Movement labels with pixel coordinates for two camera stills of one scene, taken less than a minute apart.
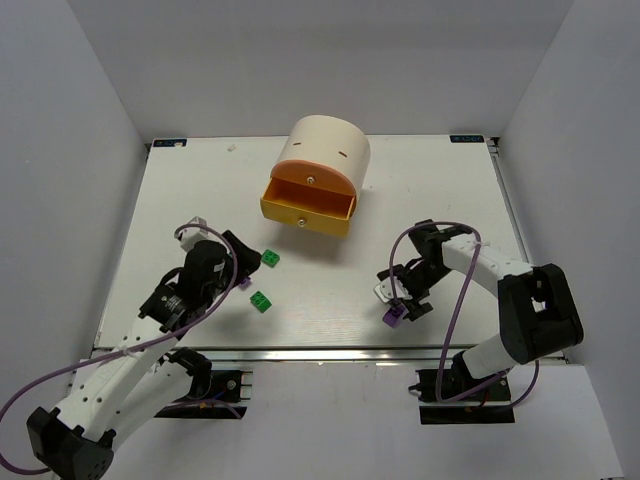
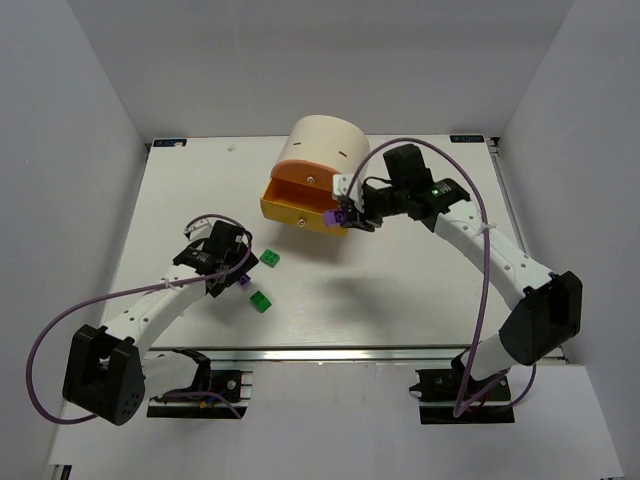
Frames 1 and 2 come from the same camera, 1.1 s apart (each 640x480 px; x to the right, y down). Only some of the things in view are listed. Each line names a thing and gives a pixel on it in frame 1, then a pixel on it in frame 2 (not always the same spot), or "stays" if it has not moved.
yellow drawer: [307, 206] stays
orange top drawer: [314, 174] stays
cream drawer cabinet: [332, 140] stays
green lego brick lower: [260, 301] stays
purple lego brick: [393, 315] to [335, 218]
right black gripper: [413, 293] to [358, 214]
